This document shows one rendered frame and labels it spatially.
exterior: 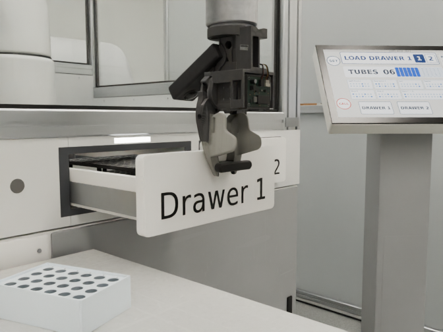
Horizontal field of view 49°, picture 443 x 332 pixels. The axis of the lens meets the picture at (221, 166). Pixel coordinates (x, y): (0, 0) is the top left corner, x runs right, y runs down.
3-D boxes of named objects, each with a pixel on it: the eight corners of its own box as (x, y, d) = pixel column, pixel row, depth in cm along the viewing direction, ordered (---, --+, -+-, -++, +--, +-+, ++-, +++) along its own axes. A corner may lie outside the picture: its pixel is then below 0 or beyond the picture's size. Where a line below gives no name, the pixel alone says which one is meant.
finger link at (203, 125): (200, 140, 68) (206, 78, 68) (192, 140, 69) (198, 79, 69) (222, 143, 71) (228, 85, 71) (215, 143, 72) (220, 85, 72)
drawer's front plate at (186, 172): (274, 207, 85) (275, 145, 84) (144, 238, 63) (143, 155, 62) (266, 206, 86) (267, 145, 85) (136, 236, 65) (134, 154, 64)
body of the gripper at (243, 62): (241, 112, 65) (241, 20, 63) (196, 113, 70) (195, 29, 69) (275, 112, 70) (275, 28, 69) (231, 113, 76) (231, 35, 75)
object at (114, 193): (260, 199, 85) (260, 165, 84) (145, 223, 66) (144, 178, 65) (122, 180, 111) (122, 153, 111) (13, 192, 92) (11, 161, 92)
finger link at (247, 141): (256, 176, 71) (251, 114, 69) (226, 173, 75) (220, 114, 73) (269, 171, 73) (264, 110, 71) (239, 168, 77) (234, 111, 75)
